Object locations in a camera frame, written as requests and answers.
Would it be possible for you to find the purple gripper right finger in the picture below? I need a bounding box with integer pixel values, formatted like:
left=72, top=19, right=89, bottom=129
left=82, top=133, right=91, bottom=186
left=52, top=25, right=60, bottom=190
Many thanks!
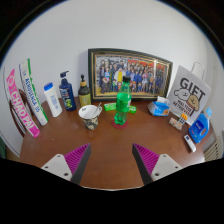
left=132, top=143, right=182, bottom=185

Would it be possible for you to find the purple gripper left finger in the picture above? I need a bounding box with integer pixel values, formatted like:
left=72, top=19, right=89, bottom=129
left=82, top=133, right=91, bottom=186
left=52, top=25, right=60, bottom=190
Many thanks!
left=42, top=143, right=91, bottom=185

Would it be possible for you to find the green plastic soda bottle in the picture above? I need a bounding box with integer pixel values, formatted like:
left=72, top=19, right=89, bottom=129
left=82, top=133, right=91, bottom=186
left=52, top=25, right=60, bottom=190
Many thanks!
left=114, top=76, right=131, bottom=126

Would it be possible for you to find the white remote control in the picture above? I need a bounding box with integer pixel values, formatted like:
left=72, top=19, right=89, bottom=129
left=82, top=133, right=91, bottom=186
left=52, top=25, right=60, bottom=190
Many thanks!
left=184, top=135, right=196, bottom=153

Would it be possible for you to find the red round coaster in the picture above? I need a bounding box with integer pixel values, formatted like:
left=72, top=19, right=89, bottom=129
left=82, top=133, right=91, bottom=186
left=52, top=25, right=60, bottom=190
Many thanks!
left=111, top=119, right=128, bottom=129

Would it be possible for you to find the camouflage paper cup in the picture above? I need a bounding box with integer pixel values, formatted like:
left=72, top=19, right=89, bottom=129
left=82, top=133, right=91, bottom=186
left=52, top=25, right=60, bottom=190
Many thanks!
left=78, top=105, right=102, bottom=130

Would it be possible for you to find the green small box right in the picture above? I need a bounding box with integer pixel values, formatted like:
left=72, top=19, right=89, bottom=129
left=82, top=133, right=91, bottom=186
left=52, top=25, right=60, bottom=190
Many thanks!
left=128, top=106, right=137, bottom=113

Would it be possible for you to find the green small box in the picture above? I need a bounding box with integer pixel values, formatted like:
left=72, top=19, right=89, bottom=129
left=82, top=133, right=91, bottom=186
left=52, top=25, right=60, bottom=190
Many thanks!
left=128, top=106, right=137, bottom=113
left=104, top=103, right=116, bottom=111

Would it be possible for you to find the spoon in cup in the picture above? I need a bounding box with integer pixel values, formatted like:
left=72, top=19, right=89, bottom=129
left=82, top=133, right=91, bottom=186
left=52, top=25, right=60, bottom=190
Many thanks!
left=93, top=102, right=102, bottom=117

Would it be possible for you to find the blue detergent bottle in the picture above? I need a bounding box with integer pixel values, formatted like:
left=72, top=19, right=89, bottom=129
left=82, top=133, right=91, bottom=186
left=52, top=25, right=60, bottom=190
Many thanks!
left=189, top=108, right=212, bottom=143

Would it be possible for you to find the pink Chaopai tube box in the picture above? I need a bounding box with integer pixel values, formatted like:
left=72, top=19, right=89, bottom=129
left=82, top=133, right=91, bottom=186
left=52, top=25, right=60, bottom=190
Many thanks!
left=6, top=70, right=40, bottom=138

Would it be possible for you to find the green small box left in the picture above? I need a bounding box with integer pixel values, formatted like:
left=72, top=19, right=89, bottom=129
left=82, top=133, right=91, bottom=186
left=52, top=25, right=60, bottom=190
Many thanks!
left=104, top=103, right=116, bottom=111

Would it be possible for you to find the amber pump bottle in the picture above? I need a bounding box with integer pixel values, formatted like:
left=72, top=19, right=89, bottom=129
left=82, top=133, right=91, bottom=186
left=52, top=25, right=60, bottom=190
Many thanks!
left=78, top=75, right=91, bottom=107

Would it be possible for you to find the white lotion bottle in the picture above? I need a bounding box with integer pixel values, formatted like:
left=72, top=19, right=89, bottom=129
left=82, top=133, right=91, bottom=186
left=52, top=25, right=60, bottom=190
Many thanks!
left=44, top=82, right=62, bottom=117

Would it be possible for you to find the dark blue pump bottle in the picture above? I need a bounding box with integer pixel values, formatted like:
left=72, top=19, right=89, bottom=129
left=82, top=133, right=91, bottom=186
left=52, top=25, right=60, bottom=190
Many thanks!
left=59, top=71, right=76, bottom=111

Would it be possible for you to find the brown wooden chair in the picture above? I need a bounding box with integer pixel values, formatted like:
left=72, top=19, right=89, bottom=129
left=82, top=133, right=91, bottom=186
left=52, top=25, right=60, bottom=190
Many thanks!
left=9, top=90, right=26, bottom=136

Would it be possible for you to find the white gift paper bag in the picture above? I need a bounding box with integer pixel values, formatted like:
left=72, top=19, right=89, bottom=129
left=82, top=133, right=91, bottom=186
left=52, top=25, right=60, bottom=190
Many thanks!
left=167, top=62, right=211, bottom=125

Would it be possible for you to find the framed group photo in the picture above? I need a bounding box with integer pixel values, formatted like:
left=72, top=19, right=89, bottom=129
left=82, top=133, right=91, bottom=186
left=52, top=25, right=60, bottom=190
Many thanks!
left=88, top=48, right=173, bottom=101

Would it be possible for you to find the white blue tube box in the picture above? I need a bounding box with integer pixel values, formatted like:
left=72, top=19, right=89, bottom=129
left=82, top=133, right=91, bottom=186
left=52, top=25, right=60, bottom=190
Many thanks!
left=19, top=59, right=48, bottom=126

